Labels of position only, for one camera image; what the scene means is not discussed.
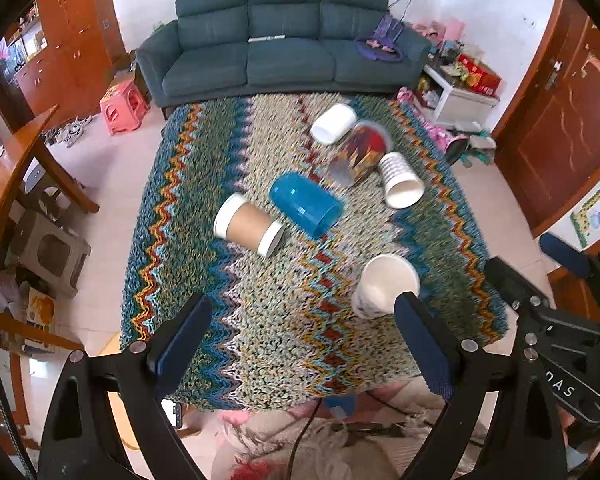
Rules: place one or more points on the white ribbed paper cup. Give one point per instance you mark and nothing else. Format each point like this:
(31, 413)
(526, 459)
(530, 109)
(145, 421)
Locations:
(400, 180)

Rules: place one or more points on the brown paper cup white lid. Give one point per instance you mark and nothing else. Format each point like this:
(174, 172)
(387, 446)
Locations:
(247, 225)

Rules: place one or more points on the green slippers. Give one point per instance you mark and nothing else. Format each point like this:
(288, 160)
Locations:
(480, 147)

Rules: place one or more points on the white cup with small print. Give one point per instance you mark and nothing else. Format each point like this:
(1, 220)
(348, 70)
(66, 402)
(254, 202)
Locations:
(387, 280)

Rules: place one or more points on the wooden door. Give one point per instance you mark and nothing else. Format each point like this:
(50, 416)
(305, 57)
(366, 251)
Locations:
(555, 125)

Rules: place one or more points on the pink plastic stool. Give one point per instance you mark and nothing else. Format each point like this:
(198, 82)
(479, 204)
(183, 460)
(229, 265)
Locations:
(122, 107)

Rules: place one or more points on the dark green sofa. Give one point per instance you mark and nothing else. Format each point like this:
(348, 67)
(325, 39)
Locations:
(285, 55)

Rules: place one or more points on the purple bag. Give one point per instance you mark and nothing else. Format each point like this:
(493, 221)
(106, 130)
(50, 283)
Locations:
(382, 40)

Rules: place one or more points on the beige cloth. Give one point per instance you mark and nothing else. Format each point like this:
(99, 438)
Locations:
(360, 440)

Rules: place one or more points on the blue plastic cup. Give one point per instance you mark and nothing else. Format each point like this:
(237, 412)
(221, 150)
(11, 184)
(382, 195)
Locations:
(305, 205)

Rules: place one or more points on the colourful patterned cup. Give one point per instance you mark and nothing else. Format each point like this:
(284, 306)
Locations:
(357, 155)

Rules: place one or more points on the cardboard box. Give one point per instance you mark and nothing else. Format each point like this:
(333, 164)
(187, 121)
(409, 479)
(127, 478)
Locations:
(122, 77)

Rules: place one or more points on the yellow printed box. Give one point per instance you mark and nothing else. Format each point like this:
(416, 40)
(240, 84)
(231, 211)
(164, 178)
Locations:
(40, 312)

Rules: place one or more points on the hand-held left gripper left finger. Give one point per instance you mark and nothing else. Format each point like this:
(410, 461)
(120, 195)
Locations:
(180, 347)

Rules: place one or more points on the zigzag knitted blanket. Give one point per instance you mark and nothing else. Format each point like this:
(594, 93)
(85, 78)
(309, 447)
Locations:
(280, 310)

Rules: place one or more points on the pink toys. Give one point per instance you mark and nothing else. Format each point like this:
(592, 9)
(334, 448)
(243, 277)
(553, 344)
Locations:
(430, 120)

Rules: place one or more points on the wooden cabinet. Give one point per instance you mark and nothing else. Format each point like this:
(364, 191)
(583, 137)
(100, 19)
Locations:
(65, 35)

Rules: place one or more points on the pile of shoes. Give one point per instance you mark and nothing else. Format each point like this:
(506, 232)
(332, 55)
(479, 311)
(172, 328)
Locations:
(70, 130)

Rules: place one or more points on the red box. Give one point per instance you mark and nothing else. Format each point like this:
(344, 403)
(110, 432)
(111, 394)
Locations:
(477, 76)

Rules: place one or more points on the plain white cup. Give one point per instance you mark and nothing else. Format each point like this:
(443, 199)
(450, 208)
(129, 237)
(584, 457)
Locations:
(332, 122)

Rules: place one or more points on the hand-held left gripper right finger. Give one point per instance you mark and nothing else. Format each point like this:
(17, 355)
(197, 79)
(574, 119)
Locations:
(425, 350)

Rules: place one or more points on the grey plastic stool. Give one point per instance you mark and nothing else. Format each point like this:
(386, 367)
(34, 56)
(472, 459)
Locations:
(50, 252)

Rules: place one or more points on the white remote control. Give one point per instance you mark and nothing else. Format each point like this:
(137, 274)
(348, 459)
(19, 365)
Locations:
(266, 38)

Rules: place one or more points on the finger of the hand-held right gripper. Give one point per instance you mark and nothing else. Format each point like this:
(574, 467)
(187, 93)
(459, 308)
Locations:
(562, 254)
(515, 280)

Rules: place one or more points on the wall poster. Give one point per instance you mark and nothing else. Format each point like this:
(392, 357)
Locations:
(597, 210)

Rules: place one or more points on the white side table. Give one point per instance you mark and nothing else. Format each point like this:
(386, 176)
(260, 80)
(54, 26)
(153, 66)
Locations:
(460, 97)

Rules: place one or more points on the mobile phone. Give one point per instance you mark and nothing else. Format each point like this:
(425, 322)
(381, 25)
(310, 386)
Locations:
(174, 414)

